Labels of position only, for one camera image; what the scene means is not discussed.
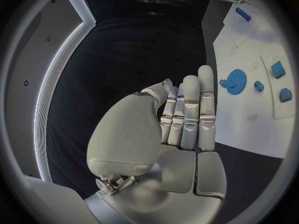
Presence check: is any blue gear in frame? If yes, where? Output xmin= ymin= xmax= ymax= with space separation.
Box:
xmin=225 ymin=69 xmax=249 ymax=96

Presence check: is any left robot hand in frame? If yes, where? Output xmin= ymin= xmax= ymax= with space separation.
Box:
xmin=83 ymin=65 xmax=228 ymax=224

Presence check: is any long blue cylinder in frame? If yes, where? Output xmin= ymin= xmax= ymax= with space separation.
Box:
xmin=235 ymin=7 xmax=252 ymax=22

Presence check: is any blue block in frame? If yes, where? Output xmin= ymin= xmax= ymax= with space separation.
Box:
xmin=279 ymin=88 xmax=293 ymax=103
xmin=270 ymin=60 xmax=286 ymax=79

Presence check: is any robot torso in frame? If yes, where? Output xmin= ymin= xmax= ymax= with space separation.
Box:
xmin=4 ymin=0 xmax=97 ymax=184

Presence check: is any short blue cylinder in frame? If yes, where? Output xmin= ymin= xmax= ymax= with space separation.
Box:
xmin=253 ymin=81 xmax=265 ymax=93

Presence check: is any white task board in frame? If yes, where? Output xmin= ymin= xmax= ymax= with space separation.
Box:
xmin=211 ymin=2 xmax=298 ymax=159

